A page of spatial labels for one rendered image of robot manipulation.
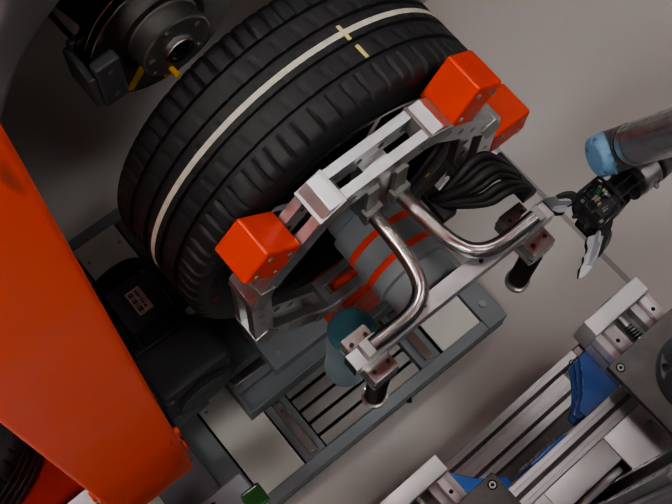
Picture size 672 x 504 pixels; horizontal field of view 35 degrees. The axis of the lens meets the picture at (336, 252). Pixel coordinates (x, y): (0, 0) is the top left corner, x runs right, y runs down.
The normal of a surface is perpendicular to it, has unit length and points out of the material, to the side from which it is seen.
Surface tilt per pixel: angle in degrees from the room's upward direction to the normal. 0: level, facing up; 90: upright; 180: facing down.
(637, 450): 0
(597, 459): 0
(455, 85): 55
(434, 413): 0
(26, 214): 90
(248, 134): 25
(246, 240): 45
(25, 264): 90
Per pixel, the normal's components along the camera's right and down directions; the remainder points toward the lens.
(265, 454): 0.03, -0.35
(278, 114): -0.18, -0.18
